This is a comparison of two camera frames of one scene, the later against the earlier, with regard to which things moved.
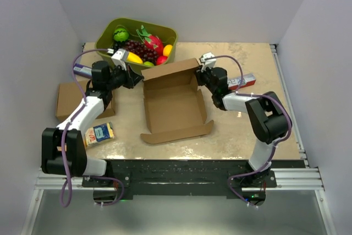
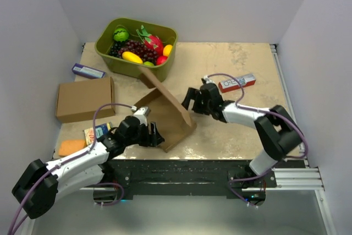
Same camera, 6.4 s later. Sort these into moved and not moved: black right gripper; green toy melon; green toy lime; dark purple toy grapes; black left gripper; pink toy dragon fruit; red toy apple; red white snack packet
Moved: black left gripper; black right gripper
Not moved: red toy apple; dark purple toy grapes; green toy lime; red white snack packet; green toy melon; pink toy dragon fruit
